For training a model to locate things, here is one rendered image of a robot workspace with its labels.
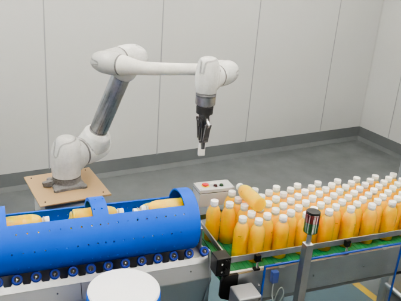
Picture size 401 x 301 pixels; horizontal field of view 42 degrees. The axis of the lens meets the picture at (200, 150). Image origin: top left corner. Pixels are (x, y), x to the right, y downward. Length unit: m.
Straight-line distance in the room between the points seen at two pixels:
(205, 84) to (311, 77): 4.41
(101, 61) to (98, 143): 0.56
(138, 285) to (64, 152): 0.99
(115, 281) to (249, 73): 4.17
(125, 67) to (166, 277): 0.98
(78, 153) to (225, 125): 3.35
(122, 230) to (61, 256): 0.26
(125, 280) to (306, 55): 4.71
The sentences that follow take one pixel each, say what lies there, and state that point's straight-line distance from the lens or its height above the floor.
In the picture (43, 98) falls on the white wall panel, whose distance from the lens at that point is 5.10.
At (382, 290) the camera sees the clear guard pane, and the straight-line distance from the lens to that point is 3.02.
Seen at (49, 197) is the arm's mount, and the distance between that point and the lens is 2.86.
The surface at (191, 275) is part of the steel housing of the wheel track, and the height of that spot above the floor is 0.86.
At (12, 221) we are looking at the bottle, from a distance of 2.28.
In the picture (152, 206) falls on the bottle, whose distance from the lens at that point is 2.37.
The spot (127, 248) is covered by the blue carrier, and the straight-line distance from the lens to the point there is 2.31.
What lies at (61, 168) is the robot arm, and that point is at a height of 1.14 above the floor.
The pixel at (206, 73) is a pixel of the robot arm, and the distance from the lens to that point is 2.24.
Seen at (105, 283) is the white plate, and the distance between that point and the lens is 2.15.
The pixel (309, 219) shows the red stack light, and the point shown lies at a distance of 2.31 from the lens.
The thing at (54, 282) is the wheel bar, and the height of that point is 0.93.
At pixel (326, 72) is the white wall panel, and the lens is 6.72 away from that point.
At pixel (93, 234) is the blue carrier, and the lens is 2.24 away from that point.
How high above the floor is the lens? 2.29
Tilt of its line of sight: 21 degrees down
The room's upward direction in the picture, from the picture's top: 4 degrees clockwise
